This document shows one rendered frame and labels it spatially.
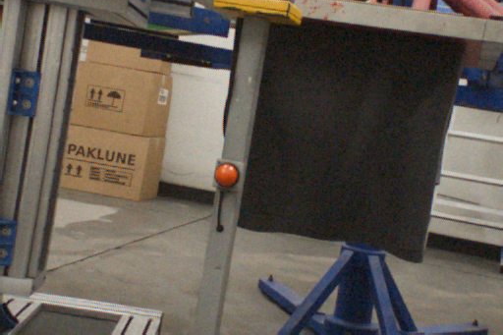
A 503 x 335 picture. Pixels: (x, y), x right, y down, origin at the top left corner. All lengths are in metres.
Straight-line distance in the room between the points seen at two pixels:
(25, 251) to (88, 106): 4.58
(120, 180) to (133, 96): 0.55
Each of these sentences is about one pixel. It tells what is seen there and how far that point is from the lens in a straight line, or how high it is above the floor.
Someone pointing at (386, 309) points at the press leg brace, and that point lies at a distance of 3.14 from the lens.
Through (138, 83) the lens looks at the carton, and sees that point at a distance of 6.42.
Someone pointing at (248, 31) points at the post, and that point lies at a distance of 1.69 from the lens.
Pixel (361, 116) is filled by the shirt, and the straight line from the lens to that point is 1.95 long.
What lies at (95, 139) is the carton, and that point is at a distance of 6.52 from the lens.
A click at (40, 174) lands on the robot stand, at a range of 1.99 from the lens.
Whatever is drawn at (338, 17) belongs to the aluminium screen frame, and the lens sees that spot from 1.86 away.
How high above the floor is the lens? 0.79
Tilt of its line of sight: 3 degrees down
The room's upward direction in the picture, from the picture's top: 9 degrees clockwise
